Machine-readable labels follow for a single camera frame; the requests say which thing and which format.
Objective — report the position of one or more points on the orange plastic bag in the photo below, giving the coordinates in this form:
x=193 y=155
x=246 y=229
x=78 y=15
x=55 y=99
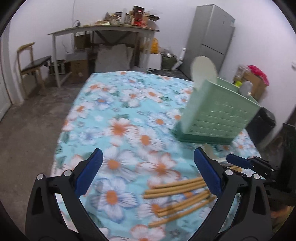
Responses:
x=155 y=46

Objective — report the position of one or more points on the wooden chair black seat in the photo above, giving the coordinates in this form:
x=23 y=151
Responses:
x=33 y=68

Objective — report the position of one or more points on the white rice paddle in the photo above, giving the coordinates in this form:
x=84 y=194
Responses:
x=202 y=69

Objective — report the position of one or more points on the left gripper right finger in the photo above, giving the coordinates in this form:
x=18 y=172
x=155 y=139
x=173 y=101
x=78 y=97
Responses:
x=252 y=220

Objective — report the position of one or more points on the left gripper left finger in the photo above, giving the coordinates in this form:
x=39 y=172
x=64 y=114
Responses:
x=44 y=220

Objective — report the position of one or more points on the red bottle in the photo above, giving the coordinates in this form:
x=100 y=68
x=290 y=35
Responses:
x=138 y=15

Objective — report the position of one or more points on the cardboard box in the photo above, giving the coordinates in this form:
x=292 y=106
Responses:
x=258 y=88

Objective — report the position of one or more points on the green plastic utensil holder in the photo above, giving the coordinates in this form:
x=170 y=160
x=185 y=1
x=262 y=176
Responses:
x=215 y=114

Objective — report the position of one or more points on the black trash bin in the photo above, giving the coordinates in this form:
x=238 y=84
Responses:
x=261 y=125

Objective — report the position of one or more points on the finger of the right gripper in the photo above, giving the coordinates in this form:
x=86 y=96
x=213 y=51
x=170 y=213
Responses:
x=239 y=161

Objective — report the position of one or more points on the beige soup ladle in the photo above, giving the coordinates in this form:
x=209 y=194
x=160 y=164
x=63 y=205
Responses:
x=210 y=153

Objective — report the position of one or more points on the grey refrigerator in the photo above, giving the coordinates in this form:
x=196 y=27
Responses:
x=210 y=36

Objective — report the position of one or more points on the white work table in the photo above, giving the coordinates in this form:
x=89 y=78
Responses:
x=148 y=33

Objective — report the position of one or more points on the pink plastic bag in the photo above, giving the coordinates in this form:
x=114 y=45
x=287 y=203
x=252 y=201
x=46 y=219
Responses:
x=256 y=71

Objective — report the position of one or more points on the floral blue tablecloth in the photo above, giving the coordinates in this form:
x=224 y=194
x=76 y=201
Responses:
x=130 y=116

